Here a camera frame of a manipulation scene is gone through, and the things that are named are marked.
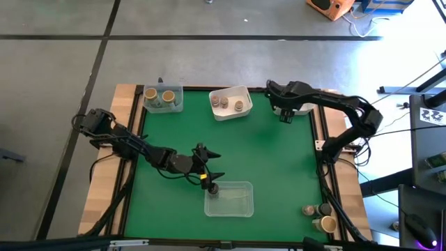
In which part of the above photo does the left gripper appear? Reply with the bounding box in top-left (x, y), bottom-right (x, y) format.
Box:
top-left (170, 142), bottom-right (226, 191)

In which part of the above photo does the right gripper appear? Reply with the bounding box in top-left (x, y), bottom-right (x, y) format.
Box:
top-left (266, 79), bottom-right (302, 124)

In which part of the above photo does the white plastic bin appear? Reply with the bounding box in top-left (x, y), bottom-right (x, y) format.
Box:
top-left (208, 85), bottom-right (254, 122)
top-left (272, 102), bottom-right (316, 116)

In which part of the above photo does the clear plastic bin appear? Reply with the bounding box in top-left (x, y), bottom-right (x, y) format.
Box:
top-left (142, 84), bottom-right (185, 114)
top-left (203, 180), bottom-right (255, 218)

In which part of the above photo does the green table mat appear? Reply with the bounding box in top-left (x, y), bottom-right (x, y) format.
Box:
top-left (123, 89), bottom-right (330, 243)

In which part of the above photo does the orange box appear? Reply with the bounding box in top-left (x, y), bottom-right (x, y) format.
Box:
top-left (305, 0), bottom-right (356, 22)

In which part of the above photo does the black desk leg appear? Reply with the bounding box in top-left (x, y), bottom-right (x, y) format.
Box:
top-left (378, 66), bottom-right (446, 105)

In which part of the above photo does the black desk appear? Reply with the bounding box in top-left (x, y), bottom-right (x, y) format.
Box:
top-left (409, 93), bottom-right (446, 196)
top-left (398, 183), bottom-right (446, 251)

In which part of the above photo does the white sticker sheet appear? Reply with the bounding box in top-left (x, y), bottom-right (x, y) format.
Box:
top-left (420, 107), bottom-right (446, 126)

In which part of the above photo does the blue box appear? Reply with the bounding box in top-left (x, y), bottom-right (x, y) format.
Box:
top-left (360, 0), bottom-right (415, 15)

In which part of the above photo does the black computer mouse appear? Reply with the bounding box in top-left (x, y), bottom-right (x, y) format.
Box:
top-left (403, 213), bottom-right (438, 249)

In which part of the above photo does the dark chair base leg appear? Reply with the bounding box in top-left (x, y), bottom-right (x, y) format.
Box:
top-left (0, 148), bottom-right (27, 164)

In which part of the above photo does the black aluminium table frame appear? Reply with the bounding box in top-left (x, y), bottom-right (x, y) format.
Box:
top-left (104, 83), bottom-right (374, 245)

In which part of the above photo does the black cable bundle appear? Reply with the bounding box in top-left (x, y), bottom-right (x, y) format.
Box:
top-left (320, 153), bottom-right (372, 243)
top-left (86, 153), bottom-right (140, 238)

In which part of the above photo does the white floor cable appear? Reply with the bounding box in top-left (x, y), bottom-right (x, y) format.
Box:
top-left (342, 13), bottom-right (393, 38)

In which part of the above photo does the black camera mount beam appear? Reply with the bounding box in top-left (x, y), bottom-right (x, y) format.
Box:
top-left (0, 235), bottom-right (446, 251)

